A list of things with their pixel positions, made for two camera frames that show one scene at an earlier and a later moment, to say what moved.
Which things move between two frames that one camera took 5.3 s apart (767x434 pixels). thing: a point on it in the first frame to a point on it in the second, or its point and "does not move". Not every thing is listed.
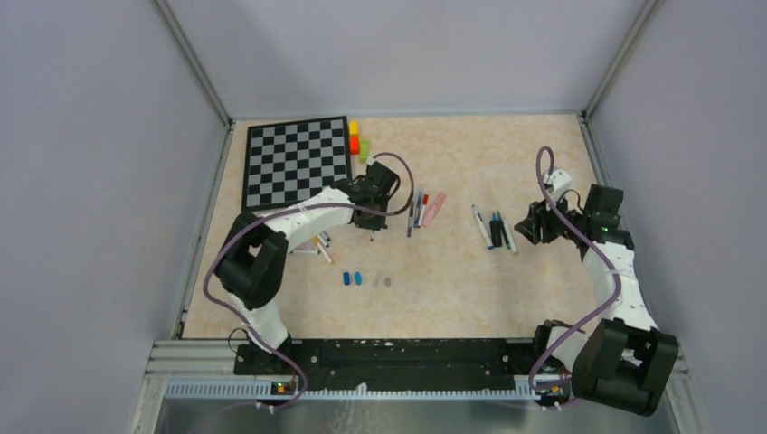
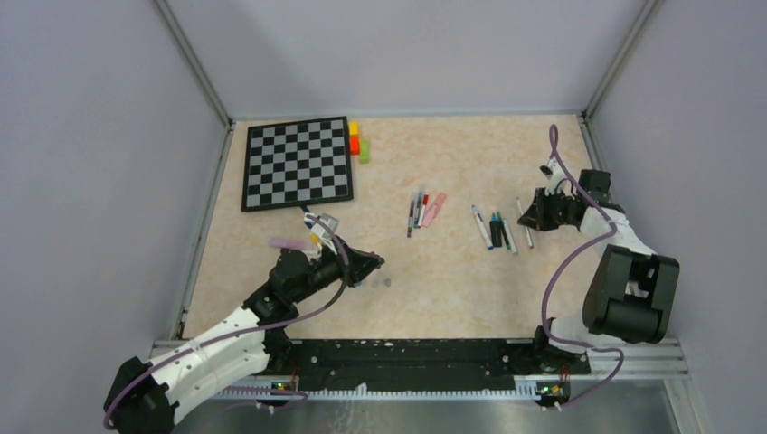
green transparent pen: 505,234 does not move
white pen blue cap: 482,227 does not move
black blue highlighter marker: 496,231 does not move
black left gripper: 373,225 to 360,265
